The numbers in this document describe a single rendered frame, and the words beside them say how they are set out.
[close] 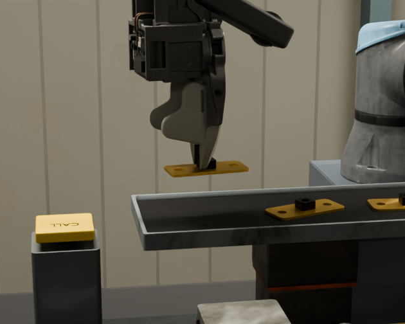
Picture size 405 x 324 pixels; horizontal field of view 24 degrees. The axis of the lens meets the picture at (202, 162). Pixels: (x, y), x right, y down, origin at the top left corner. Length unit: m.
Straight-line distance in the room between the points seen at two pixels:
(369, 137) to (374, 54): 0.12
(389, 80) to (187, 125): 0.46
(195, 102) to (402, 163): 0.48
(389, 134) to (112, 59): 2.11
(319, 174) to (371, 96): 0.16
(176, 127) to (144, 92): 2.46
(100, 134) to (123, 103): 0.14
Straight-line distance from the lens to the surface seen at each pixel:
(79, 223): 0.99
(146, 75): 0.91
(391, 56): 1.32
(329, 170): 1.43
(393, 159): 1.34
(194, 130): 0.94
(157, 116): 0.98
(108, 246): 3.53
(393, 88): 1.32
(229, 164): 0.99
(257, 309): 0.90
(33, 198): 3.47
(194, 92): 0.93
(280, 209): 1.02
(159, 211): 1.02
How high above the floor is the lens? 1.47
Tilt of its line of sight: 15 degrees down
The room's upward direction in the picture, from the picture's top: straight up
